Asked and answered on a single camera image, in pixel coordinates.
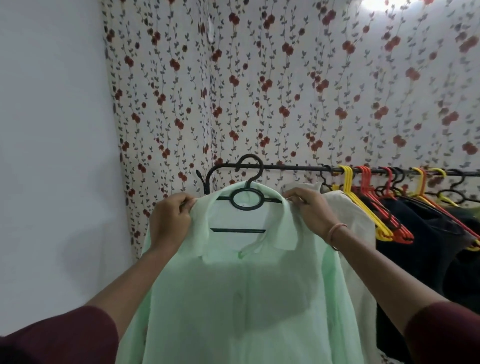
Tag light green collared shirt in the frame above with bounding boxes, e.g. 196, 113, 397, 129
116, 181, 365, 364

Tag person's maroon right sleeve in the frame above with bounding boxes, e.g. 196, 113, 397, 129
404, 302, 480, 364

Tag white shirt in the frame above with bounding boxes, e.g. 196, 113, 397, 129
283, 182, 378, 364

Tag pink bangle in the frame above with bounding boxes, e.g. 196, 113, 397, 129
325, 223, 349, 251

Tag floral patterned curtain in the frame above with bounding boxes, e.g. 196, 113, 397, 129
100, 0, 480, 259

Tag person's right forearm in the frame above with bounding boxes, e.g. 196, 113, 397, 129
327, 226, 449, 336

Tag person's right hand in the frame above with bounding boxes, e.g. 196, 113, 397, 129
283, 187, 341, 241

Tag yellow plastic hanger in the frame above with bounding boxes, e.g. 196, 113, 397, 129
332, 165, 395, 242
427, 167, 480, 252

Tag red plastic hanger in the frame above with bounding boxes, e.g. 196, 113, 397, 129
355, 165, 415, 245
410, 167, 480, 241

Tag person's maroon sleeve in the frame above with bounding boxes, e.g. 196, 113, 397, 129
0, 305, 120, 364
404, 302, 480, 364

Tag black ring-neck plastic hanger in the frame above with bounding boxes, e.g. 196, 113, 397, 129
210, 154, 284, 234

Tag black metal clothes rail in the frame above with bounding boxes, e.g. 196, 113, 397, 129
196, 162, 480, 196

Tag person's left hand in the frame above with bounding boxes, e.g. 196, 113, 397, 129
149, 193, 197, 251

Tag person's maroon left sleeve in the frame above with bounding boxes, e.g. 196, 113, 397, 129
0, 305, 120, 364

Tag person's left forearm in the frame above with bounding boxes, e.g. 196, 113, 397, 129
85, 240, 181, 340

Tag black garment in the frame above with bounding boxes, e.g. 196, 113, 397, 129
369, 195, 474, 364

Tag dark green garment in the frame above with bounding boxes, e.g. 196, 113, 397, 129
442, 204, 480, 316

